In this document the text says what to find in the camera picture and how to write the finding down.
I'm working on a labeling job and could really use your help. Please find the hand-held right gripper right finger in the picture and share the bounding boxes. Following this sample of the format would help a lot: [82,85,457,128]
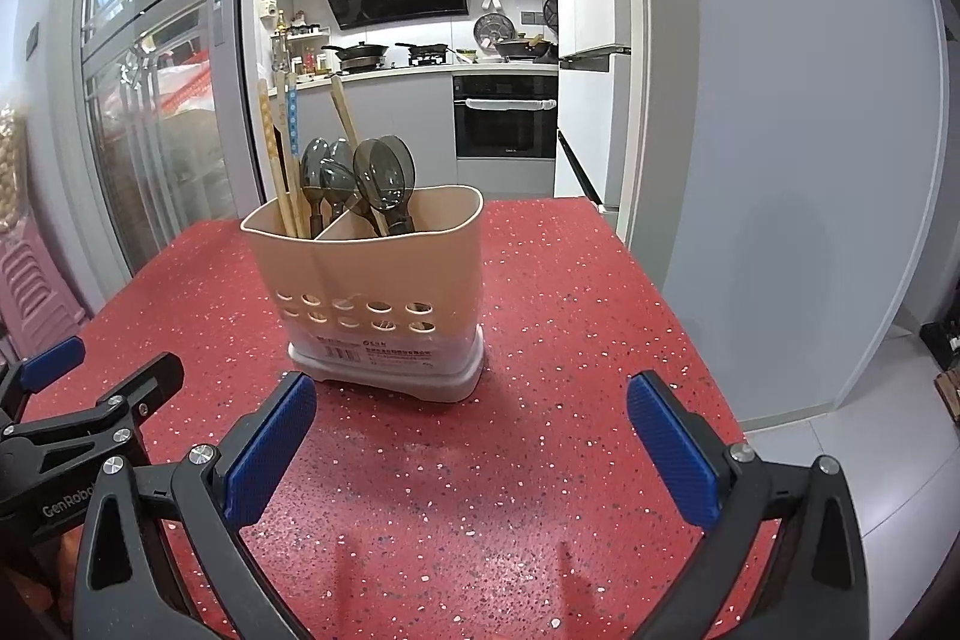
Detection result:
[627,371,876,640]

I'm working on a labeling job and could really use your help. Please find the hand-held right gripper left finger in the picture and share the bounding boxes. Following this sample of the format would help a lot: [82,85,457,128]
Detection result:
[71,371,320,640]

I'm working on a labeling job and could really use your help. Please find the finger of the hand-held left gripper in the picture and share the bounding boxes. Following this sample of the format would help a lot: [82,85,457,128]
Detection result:
[0,336,85,420]
[0,353,185,461]

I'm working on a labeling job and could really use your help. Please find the beige plastic cutlery holder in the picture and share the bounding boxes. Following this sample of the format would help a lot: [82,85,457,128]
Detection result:
[240,182,486,402]

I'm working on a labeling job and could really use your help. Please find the pink plastic stool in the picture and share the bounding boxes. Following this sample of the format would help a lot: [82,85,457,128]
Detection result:
[0,220,95,356]

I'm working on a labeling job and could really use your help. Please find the clear bag of beige balls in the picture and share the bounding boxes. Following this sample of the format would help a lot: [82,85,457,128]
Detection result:
[0,100,31,229]

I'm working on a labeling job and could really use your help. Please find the sliding glass door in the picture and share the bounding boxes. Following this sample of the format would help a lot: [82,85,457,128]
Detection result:
[71,0,263,266]

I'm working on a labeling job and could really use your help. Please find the cardboard box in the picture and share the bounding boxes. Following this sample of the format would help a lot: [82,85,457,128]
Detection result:
[934,370,960,425]

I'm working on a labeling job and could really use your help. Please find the black floor item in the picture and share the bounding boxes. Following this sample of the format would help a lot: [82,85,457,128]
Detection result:
[919,317,960,353]

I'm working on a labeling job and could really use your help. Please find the red plastic crate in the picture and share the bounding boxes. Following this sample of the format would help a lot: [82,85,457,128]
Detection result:
[154,51,215,110]

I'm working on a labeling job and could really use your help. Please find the grey kitchen cabinets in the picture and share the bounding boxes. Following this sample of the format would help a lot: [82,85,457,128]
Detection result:
[259,62,560,199]

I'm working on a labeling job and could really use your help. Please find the row of condiment bottles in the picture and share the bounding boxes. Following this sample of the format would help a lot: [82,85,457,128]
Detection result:
[270,6,335,83]

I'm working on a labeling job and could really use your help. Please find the black built-in oven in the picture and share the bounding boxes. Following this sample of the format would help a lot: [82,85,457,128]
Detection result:
[452,72,560,158]

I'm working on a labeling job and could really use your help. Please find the white towel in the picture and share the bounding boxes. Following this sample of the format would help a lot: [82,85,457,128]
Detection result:
[465,97,557,114]

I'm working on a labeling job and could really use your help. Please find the black wok with lid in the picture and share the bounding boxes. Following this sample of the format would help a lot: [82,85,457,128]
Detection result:
[322,41,391,72]

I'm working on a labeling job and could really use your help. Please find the black frying pan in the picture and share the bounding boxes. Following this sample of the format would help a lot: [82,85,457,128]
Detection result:
[395,42,452,66]

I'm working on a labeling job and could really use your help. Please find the white refrigerator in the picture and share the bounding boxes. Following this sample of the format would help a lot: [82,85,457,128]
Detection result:
[555,0,640,214]

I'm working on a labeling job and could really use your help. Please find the black wok with wooden handle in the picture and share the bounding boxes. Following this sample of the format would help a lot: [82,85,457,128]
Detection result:
[495,36,560,63]

